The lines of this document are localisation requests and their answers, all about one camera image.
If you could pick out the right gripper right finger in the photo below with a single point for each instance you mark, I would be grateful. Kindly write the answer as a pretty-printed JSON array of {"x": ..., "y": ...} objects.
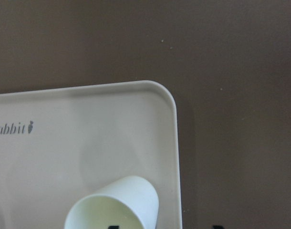
[{"x": 218, "y": 227}]

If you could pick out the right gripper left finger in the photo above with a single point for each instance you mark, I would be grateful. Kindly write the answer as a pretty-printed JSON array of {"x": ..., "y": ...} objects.
[{"x": 113, "y": 227}]

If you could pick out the cream rabbit tray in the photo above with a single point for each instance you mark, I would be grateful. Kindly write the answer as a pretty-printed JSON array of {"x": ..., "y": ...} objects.
[{"x": 60, "y": 145}]

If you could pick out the cream cup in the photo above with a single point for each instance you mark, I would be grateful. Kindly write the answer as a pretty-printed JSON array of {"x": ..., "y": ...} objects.
[{"x": 130, "y": 202}]

